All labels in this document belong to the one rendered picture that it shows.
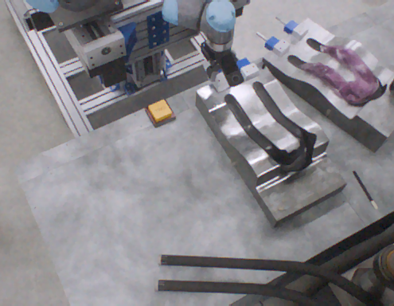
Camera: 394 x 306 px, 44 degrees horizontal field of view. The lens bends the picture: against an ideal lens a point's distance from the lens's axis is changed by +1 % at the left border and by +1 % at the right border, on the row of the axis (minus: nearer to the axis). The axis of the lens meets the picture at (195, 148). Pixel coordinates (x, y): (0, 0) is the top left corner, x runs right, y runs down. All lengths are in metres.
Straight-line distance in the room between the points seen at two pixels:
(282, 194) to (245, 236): 0.17
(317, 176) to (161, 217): 0.50
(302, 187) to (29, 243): 1.38
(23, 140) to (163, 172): 1.22
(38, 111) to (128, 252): 1.40
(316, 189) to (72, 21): 0.92
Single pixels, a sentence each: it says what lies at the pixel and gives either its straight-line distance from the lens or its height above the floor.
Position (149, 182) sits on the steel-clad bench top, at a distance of 1.54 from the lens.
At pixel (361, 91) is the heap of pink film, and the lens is 1.70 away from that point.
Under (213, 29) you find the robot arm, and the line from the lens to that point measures 1.28.
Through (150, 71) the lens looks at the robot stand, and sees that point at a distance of 2.30.
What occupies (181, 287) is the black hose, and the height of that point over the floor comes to 0.84.
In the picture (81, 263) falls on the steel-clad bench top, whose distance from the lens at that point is 1.48.
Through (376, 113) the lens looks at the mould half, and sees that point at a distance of 1.65.
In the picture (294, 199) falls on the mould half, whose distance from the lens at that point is 1.49.
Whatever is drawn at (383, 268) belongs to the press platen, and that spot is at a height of 1.04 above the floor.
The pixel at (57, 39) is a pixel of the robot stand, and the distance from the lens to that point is 2.69.
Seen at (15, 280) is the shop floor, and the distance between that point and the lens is 2.38.
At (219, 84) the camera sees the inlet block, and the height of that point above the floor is 0.95.
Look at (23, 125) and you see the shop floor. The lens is 2.68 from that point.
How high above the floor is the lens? 2.21
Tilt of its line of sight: 62 degrees down
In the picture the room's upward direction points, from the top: 4 degrees clockwise
